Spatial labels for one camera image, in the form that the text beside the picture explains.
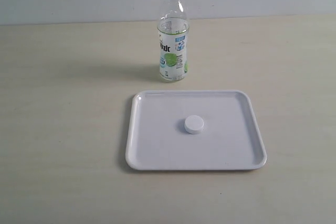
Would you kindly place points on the clear plastic drink bottle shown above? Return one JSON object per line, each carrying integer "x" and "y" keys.
{"x": 173, "y": 28}

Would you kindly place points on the white plastic tray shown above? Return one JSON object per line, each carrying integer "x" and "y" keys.
{"x": 158, "y": 141}

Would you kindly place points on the white bottle cap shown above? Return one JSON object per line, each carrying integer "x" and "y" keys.
{"x": 194, "y": 124}

